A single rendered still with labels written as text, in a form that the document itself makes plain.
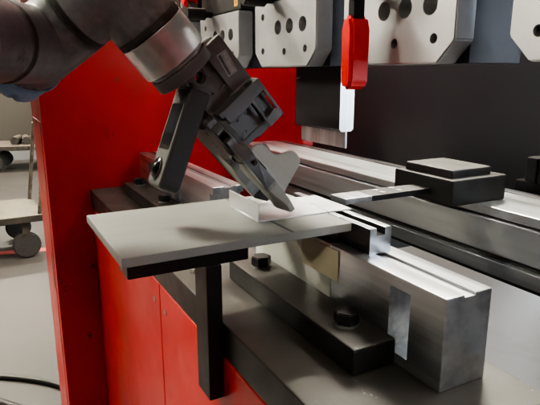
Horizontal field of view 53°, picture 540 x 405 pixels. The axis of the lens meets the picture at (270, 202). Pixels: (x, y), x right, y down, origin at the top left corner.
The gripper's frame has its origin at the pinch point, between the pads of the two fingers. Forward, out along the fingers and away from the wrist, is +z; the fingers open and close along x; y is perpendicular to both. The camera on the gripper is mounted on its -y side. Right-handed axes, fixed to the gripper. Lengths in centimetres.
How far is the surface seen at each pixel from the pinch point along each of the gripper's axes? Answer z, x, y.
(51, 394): 66, 139, -79
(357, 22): -15.4, -16.5, 12.9
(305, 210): 3.0, -2.5, 2.3
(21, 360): 61, 171, -85
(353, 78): -11.9, -16.6, 9.5
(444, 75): 25, 28, 54
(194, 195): 8.6, 39.5, -1.4
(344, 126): -2.7, -5.3, 11.6
